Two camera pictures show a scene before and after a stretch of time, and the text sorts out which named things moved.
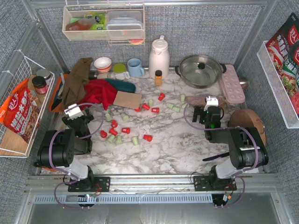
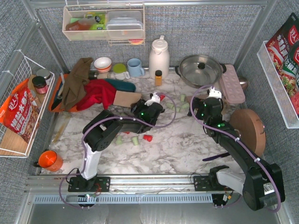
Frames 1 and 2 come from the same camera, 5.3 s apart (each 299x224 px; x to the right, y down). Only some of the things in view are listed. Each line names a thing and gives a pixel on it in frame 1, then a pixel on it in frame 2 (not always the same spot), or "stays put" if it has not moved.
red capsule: [148, 137] stays put
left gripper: [78, 120] -> [139, 107]
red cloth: [98, 91] stays put
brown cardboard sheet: [128, 99] stays put
